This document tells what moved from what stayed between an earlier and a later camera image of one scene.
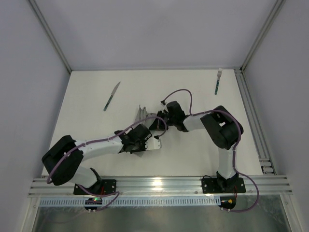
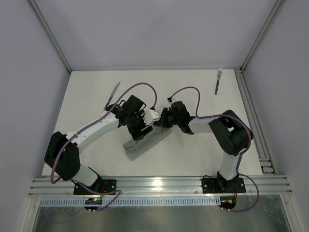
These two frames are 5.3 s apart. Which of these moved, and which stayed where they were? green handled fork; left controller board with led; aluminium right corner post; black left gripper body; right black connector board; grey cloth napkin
Moved: grey cloth napkin; black left gripper body
Stayed: aluminium right corner post; green handled fork; right black connector board; left controller board with led
